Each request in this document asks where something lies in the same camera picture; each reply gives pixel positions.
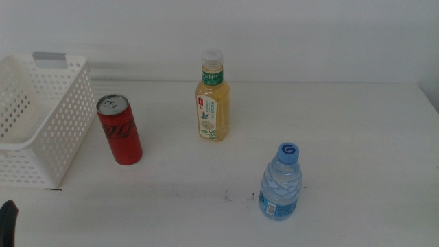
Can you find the blue-capped water bottle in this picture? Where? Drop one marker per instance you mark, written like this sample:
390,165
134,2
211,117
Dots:
279,185

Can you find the white perforated plastic basket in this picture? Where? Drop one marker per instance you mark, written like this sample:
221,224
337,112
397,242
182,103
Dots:
68,137

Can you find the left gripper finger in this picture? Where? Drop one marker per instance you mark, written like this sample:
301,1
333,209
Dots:
7,223

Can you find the yellow tea bottle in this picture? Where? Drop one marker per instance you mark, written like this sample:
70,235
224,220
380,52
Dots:
214,113

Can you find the red soda can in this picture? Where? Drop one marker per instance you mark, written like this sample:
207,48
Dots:
120,137

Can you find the thin black thread scrap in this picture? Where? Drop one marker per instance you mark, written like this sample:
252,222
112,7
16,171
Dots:
53,189

